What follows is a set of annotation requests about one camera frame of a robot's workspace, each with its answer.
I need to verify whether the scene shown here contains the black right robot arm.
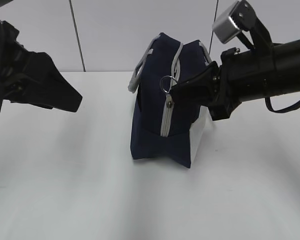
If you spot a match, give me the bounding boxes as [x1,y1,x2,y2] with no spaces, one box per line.
[169,39,300,121]

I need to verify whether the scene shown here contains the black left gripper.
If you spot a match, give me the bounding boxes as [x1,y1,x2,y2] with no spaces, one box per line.
[0,21,83,113]

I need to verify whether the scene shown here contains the navy blue lunch bag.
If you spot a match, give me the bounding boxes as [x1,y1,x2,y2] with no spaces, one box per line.
[128,32,212,169]

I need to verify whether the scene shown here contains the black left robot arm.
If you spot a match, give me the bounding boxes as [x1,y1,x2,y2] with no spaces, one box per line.
[0,20,83,113]

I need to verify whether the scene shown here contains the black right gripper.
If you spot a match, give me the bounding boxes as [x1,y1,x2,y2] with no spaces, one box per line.
[171,47,275,121]

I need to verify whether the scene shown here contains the thin dark right cable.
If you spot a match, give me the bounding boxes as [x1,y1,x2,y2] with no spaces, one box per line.
[264,92,300,114]

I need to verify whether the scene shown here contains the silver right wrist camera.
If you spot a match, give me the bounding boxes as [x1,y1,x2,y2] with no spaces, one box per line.
[212,0,257,44]

